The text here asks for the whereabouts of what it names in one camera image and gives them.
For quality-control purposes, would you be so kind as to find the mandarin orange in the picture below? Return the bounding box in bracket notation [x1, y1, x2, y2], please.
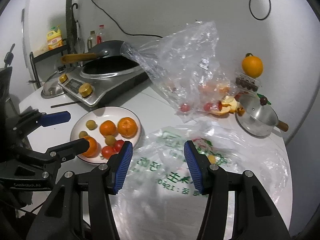
[99, 120, 117, 137]
[117, 117, 138, 138]

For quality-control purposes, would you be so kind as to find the clear box of dark fruits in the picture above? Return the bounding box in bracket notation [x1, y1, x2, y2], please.
[235, 73, 261, 93]

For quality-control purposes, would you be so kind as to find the steel pot lid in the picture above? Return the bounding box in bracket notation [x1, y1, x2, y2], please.
[41, 66, 73, 99]

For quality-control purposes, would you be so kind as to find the yellow fruit on plate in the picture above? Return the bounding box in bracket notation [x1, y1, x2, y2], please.
[105, 135, 117, 147]
[86, 120, 97, 131]
[79, 131, 88, 138]

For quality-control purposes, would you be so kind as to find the black chopstick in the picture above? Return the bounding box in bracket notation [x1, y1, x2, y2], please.
[50, 101, 81, 108]

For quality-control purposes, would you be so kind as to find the red tomato on plate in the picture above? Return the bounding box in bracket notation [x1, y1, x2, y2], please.
[101, 146, 117, 159]
[113, 140, 124, 153]

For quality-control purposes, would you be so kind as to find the white round plate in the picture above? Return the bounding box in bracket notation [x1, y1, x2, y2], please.
[70, 107, 142, 164]

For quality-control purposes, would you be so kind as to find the steel induction cooker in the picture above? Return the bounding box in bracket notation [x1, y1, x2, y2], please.
[58, 55, 148, 108]

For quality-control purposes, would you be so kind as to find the white printed plastic bag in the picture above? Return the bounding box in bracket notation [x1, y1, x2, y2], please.
[111, 121, 290, 239]

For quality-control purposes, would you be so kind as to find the yellow detergent jug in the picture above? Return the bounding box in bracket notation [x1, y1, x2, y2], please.
[46, 25, 63, 50]

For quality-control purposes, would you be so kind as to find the small steel pot with lid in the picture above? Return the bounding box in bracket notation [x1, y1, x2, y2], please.
[235, 94, 289, 138]

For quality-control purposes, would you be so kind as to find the oil bottle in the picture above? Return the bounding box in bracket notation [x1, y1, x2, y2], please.
[87, 30, 97, 51]

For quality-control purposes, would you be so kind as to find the red cap bottle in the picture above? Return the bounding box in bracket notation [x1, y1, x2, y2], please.
[97, 24, 107, 44]

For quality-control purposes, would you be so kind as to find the orange peel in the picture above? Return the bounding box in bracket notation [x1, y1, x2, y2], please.
[209, 96, 245, 116]

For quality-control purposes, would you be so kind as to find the large orange on stand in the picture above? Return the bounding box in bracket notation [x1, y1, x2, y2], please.
[241, 53, 263, 79]

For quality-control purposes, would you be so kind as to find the clear plastic bag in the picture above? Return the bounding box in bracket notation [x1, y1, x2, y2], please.
[120, 21, 238, 121]

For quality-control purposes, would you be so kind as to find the black wire rack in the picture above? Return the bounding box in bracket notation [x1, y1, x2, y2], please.
[28, 39, 82, 89]

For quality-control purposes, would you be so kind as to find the black wok wooden handle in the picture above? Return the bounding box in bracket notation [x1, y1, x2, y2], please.
[61, 40, 138, 75]

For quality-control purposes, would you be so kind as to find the black power cable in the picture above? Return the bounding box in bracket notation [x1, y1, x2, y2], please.
[89, 0, 163, 39]

